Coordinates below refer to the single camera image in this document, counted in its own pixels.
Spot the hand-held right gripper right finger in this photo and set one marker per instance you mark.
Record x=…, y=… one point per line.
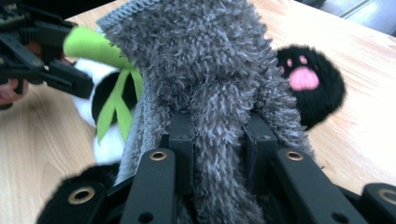
x=261, y=149

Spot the grey fluffy cloth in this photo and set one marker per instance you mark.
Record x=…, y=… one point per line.
x=202, y=62

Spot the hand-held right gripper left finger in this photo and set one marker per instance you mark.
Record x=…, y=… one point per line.
x=182, y=143

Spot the panda plush toy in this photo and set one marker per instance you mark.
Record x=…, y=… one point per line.
x=323, y=102

